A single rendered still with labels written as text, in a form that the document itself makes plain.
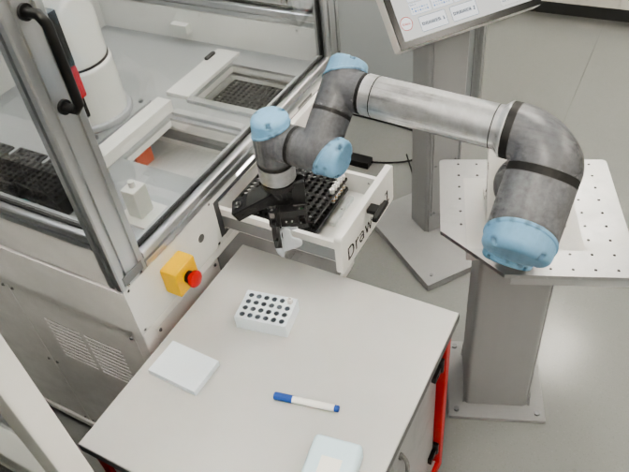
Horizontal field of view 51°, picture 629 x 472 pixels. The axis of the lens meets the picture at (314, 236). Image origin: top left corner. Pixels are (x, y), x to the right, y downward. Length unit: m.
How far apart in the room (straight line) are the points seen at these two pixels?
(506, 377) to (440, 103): 1.19
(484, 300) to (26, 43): 1.28
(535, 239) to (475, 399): 1.25
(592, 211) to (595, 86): 2.05
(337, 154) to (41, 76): 0.50
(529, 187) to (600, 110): 2.58
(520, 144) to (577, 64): 2.92
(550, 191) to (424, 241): 1.67
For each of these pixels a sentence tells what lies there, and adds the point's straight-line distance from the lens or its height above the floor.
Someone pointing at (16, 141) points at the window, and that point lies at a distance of 1.31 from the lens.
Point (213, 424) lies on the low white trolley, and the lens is 1.38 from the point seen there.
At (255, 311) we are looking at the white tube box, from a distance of 1.49.
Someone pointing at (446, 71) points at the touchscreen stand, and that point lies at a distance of 2.32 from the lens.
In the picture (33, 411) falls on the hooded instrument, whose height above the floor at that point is 1.18.
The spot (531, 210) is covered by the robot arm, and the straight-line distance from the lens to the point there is 1.05.
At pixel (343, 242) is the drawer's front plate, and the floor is 0.91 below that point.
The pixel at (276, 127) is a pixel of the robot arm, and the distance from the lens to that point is 1.21.
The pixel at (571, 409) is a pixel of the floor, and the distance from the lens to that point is 2.32.
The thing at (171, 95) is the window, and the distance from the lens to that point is 1.41.
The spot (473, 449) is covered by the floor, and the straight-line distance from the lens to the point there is 2.19.
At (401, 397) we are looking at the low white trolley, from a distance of 1.37.
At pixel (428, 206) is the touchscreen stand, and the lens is 2.64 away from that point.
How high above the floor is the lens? 1.91
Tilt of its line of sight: 43 degrees down
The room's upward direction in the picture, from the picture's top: 7 degrees counter-clockwise
